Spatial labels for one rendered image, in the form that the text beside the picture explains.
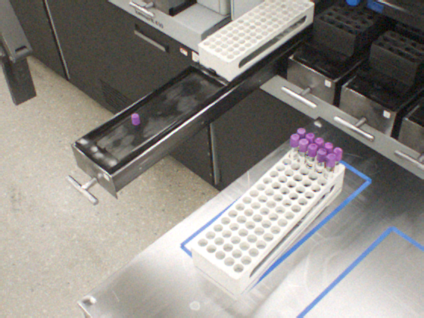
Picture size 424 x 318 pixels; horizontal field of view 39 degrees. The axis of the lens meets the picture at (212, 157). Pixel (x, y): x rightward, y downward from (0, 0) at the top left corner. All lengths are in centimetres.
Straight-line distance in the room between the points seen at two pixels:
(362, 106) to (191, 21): 57
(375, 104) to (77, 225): 122
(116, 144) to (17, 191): 114
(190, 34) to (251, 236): 81
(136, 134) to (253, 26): 38
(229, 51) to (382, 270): 60
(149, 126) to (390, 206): 51
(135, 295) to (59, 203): 128
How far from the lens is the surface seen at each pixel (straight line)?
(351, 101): 135
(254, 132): 166
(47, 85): 275
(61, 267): 207
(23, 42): 72
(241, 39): 136
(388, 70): 135
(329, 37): 140
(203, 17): 168
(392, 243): 105
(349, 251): 103
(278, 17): 145
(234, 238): 97
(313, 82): 139
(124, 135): 125
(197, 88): 134
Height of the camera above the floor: 167
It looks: 47 degrees down
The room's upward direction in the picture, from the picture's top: 5 degrees counter-clockwise
